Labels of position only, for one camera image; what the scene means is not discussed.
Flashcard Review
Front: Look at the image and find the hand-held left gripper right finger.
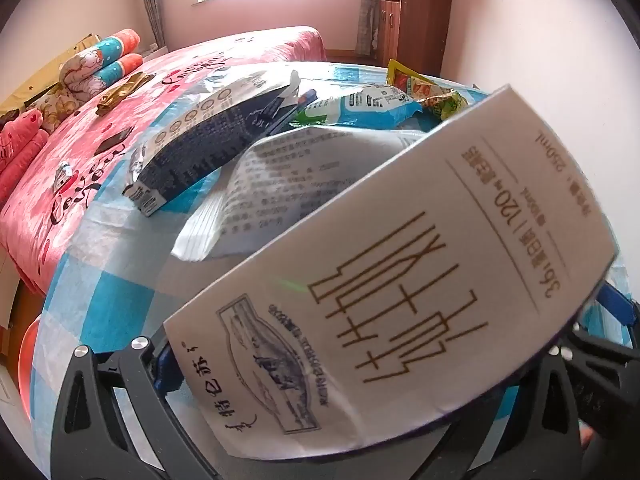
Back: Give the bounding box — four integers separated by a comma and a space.
440, 280, 640, 480

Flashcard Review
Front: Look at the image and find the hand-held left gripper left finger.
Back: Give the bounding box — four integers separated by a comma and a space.
49, 332, 251, 480

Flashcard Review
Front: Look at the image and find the yellow snack packet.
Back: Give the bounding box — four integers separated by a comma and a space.
385, 59, 471, 121

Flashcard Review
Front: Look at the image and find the blue white milk carton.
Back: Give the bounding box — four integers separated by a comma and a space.
122, 62, 301, 217

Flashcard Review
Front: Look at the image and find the small white bottle on bed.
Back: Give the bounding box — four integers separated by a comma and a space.
54, 161, 76, 193

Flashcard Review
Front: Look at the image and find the white printed paper packet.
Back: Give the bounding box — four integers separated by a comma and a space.
172, 125, 426, 263

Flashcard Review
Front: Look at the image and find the black phone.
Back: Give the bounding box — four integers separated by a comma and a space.
95, 127, 133, 155

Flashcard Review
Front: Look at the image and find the folded pink blanket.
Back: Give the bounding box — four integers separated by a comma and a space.
0, 107, 51, 206

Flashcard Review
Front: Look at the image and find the gold cloth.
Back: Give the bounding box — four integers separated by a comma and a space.
96, 72, 153, 116

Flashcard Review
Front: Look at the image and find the beige floral pillow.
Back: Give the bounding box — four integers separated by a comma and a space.
25, 82, 83, 133

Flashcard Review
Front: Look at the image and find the pink printed bed blanket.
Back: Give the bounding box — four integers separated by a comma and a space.
0, 25, 328, 296

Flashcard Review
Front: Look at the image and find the folded teal orange quilt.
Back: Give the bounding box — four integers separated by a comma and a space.
60, 29, 146, 106

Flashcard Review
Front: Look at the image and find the white blue green wrapper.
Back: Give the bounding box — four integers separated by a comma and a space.
295, 82, 423, 128

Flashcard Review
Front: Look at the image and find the yellow headboard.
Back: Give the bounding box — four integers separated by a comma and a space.
0, 32, 101, 116

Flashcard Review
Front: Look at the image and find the wooden cabinet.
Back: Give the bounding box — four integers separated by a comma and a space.
375, 0, 456, 76

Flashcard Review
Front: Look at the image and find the grey checked curtain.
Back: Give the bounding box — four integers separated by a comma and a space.
357, 0, 381, 56
135, 0, 167, 53

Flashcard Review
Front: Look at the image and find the bed frame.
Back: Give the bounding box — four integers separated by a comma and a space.
0, 247, 31, 331

